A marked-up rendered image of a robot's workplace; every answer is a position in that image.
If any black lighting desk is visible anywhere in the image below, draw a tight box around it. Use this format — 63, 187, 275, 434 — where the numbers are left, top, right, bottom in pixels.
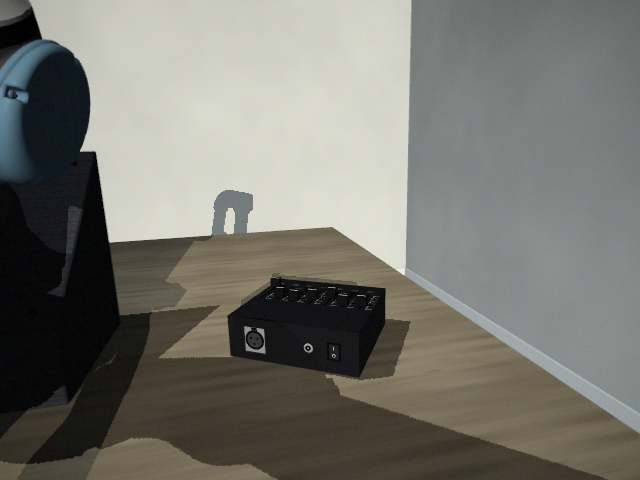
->
227, 277, 385, 378

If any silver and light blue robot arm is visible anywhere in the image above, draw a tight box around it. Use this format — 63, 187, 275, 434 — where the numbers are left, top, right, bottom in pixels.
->
0, 0, 90, 225

